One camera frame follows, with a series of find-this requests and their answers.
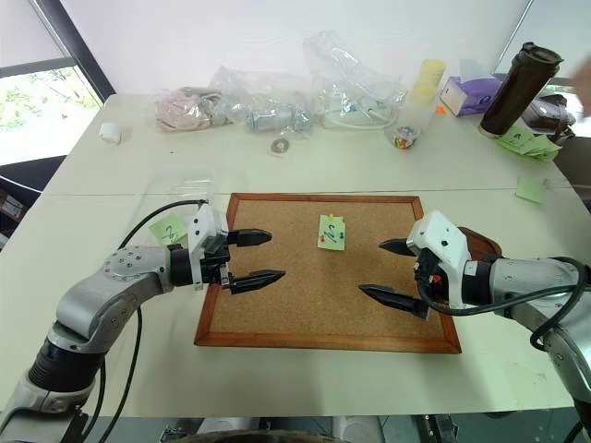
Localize blurred bare person hand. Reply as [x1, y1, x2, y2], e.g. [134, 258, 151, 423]
[571, 58, 591, 119]

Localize wooden framed cork board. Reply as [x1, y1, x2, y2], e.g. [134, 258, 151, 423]
[193, 192, 463, 355]

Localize flat empty clear plastic bag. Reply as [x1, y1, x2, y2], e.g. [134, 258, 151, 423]
[137, 162, 219, 219]

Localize clear cup with pushpins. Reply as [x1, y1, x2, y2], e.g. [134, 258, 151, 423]
[384, 102, 436, 153]

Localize blank green sticky note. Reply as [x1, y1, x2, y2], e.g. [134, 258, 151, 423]
[513, 176, 548, 206]

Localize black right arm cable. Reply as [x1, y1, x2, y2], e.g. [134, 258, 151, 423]
[414, 256, 591, 354]

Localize purple tissue box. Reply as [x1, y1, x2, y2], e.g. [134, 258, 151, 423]
[438, 59, 505, 118]

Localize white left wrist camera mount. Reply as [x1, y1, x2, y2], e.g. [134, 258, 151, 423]
[186, 204, 231, 293]

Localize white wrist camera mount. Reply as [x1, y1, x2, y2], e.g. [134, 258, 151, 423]
[186, 204, 231, 293]
[405, 210, 473, 310]

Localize plastic bag with pink cloth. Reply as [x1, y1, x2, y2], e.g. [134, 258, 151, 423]
[151, 86, 233, 135]

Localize black window frame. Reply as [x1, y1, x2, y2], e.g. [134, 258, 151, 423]
[32, 0, 118, 110]

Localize stacked pale yellow cups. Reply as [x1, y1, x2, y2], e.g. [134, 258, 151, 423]
[409, 57, 447, 110]

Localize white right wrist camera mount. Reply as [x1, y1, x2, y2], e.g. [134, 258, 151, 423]
[405, 210, 473, 310]

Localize brown wooden tray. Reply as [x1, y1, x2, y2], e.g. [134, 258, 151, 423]
[454, 226, 503, 265]

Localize black bag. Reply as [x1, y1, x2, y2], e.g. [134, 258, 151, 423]
[525, 92, 579, 145]

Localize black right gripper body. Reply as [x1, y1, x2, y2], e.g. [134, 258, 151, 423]
[412, 247, 452, 306]

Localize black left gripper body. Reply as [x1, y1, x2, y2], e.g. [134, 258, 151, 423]
[199, 232, 237, 291]

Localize plastic bag with grey can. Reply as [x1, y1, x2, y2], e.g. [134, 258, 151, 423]
[210, 66, 318, 138]

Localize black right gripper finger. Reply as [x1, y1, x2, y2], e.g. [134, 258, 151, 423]
[378, 236, 419, 258]
[358, 282, 431, 321]

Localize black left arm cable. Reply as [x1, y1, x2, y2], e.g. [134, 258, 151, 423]
[80, 198, 210, 443]

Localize loose written green sticky note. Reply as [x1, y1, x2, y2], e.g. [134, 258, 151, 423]
[148, 213, 190, 246]

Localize small white cap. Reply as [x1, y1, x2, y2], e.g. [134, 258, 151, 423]
[98, 121, 123, 146]

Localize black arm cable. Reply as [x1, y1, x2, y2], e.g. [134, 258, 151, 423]
[414, 256, 591, 354]
[80, 198, 210, 443]

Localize dark brown tumbler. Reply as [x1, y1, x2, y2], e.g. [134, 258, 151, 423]
[477, 41, 566, 139]

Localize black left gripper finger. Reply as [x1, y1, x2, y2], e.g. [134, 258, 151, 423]
[226, 226, 274, 248]
[228, 269, 288, 296]

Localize plastic bag with white cable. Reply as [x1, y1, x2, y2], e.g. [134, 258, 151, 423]
[302, 30, 410, 133]

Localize pile of green sticky notes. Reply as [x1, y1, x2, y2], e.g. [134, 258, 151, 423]
[494, 125, 565, 163]

